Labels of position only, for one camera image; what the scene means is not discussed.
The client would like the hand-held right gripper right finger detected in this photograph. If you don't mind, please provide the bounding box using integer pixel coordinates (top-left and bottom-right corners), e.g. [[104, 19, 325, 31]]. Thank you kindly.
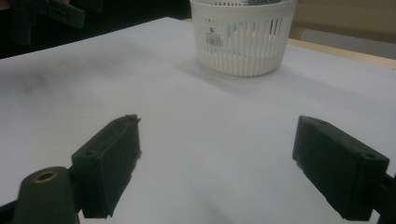
[[291, 115, 390, 222]]

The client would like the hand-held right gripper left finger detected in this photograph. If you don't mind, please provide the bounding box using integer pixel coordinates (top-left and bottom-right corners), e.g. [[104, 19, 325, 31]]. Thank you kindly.
[[70, 114, 142, 219]]

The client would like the white plastic basket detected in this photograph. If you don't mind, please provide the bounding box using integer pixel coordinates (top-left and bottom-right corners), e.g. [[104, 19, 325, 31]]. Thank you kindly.
[[189, 0, 298, 78]]

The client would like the blue hairbrush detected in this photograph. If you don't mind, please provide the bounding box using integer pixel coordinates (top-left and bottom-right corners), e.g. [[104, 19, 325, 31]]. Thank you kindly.
[[222, 0, 283, 38]]

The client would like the white board sheet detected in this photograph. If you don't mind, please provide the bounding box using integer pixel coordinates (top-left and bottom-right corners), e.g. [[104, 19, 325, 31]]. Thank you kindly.
[[0, 17, 396, 224]]

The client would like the beige wooden desk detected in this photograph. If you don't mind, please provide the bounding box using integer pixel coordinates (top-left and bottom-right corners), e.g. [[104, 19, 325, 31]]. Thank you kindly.
[[291, 0, 396, 45]]

